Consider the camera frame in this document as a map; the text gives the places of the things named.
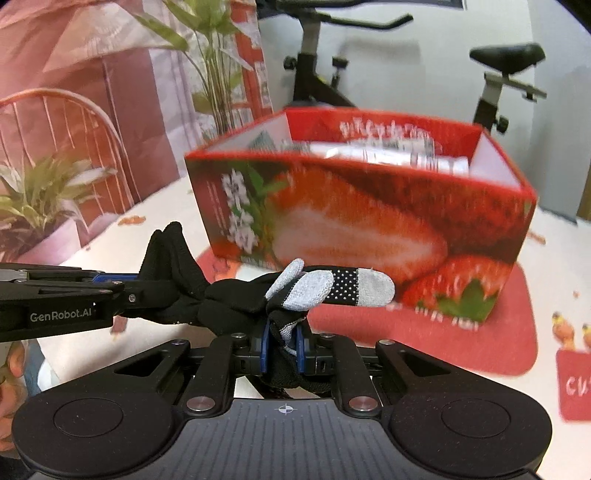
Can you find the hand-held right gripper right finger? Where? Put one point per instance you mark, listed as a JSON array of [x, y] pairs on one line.
[[299, 350]]

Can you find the red strawberry print cardboard box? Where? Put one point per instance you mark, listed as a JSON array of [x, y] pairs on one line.
[[369, 221]]

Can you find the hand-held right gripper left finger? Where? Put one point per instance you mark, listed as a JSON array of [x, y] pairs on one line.
[[264, 347]]

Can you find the black and grey knit glove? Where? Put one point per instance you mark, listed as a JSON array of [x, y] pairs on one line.
[[231, 300]]

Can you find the pink plant print backdrop cloth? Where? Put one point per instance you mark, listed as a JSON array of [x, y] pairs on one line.
[[92, 115]]

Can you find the white plastic packet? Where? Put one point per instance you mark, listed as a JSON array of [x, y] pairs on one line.
[[443, 164]]

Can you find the person's left hand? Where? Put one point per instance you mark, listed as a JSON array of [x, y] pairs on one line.
[[8, 364]]

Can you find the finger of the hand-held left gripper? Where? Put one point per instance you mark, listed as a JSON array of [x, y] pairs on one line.
[[131, 299], [115, 278]]

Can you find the black exercise bike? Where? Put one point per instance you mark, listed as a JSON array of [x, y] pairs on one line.
[[318, 69]]

